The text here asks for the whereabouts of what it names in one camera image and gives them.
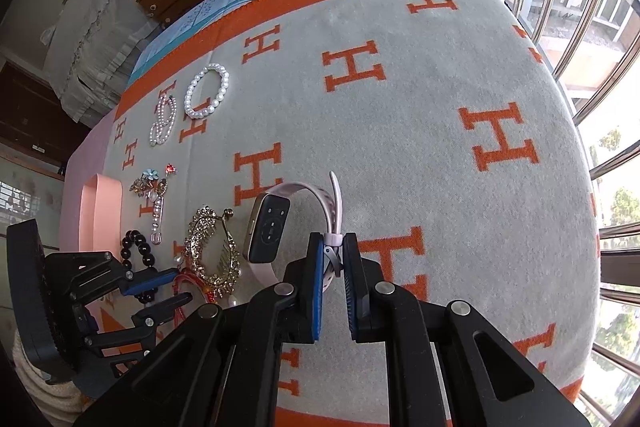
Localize black bead bracelet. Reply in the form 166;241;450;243
119;230;161;306

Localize gold leaf hair comb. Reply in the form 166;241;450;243
175;206;241;303

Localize gold pearl safety pin brooch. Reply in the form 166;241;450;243
149;164;177;245

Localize gold flower earring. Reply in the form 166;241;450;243
129;178;149;197

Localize large pearl bracelet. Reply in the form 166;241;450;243
183;63;231;122

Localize small pearl double bracelet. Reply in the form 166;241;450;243
148;93;179;148

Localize pink plastic tray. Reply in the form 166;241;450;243
78;173;122;260

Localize pink bed sheet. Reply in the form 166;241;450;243
58;110;115;251

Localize orange grey H blanket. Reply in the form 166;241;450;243
103;0;600;400

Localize white lace covered furniture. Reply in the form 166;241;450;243
43;0;160;128

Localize window metal bars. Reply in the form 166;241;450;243
506;0;639;426

